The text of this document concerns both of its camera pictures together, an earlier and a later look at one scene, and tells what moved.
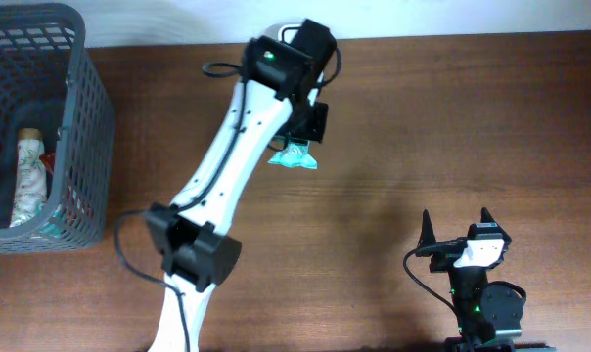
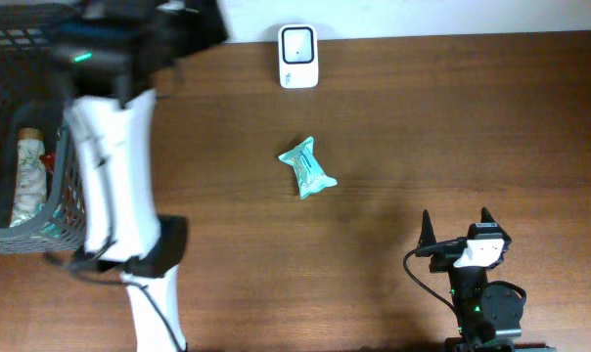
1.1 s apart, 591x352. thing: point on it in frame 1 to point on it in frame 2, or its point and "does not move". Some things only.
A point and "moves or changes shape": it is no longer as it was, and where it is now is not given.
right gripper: x=441 y=261 does not move
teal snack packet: x=295 y=154 moves or changes shape
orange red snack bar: x=49 y=161 does not move
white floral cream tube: x=30 y=183 does not move
